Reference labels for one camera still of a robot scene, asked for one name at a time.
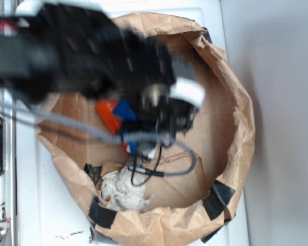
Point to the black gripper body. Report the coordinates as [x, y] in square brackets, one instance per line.
[160, 88]

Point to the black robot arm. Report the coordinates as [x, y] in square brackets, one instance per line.
[66, 49]

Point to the orange toy carrot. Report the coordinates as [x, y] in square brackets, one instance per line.
[105, 109]

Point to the brown paper bag tray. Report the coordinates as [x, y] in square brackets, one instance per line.
[185, 208]

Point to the crumpled foil ball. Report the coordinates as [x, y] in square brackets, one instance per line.
[125, 190]

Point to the aluminium rail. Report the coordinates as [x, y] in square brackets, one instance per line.
[8, 197]

